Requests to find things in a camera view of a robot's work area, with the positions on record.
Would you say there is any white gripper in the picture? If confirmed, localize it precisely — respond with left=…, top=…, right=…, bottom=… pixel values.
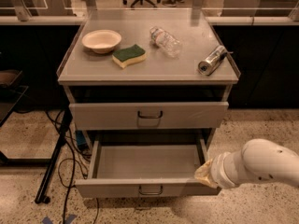
left=194, top=151, right=241, bottom=189

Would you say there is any grey drawer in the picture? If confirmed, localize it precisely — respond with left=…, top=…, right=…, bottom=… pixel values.
left=69, top=102, right=228, bottom=130
left=75, top=136, right=220, bottom=198

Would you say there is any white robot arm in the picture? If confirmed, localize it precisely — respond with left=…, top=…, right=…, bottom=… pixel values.
left=194, top=139, right=299, bottom=189

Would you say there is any grey top drawer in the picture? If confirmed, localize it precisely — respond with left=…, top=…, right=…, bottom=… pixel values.
left=69, top=102, right=228, bottom=130

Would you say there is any grey metal drawer cabinet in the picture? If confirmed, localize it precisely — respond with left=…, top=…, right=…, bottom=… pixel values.
left=56, top=8, right=241, bottom=147

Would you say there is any silver metal can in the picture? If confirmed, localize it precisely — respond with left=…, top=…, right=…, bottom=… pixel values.
left=198, top=45, right=227, bottom=76

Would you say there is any clear plastic water bottle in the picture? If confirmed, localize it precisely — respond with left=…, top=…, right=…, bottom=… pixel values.
left=149, top=26, right=182, bottom=58

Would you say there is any green yellow sponge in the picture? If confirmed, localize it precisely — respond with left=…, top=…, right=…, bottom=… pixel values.
left=112, top=44, right=146, bottom=68

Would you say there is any black stand leg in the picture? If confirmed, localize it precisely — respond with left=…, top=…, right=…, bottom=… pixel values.
left=35, top=109, right=72, bottom=204

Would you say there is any white paper bowl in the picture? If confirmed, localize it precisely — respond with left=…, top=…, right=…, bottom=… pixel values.
left=81, top=30, right=121, bottom=54

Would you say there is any dark side table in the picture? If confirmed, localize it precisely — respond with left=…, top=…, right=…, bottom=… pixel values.
left=0, top=68, right=29, bottom=166

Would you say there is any black floor cable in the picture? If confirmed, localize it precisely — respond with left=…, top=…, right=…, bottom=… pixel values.
left=43, top=109, right=100, bottom=224

